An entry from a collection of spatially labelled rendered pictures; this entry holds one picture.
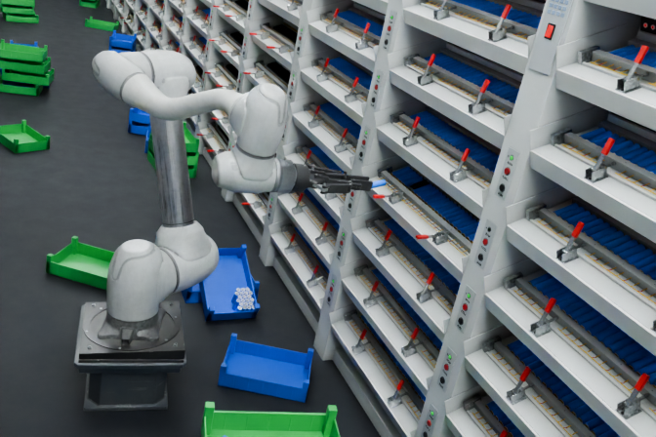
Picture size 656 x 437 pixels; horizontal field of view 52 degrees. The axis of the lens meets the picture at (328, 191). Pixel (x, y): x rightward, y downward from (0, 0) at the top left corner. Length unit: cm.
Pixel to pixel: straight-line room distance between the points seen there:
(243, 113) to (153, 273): 66
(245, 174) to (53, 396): 102
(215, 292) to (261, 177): 113
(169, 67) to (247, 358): 107
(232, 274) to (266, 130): 129
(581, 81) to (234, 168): 82
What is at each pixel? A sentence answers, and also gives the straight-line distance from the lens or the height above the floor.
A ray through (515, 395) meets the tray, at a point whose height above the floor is 57.
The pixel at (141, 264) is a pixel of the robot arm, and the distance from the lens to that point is 208.
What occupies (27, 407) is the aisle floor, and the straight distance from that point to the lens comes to 231.
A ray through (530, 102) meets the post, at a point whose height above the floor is 121.
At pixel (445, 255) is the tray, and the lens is 187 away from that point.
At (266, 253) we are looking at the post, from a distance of 311.
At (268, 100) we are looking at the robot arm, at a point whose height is 108.
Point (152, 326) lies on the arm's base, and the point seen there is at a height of 26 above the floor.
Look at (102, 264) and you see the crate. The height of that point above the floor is 0.
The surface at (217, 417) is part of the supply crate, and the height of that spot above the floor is 44.
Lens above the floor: 150
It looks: 21 degrees down
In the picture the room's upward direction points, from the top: 12 degrees clockwise
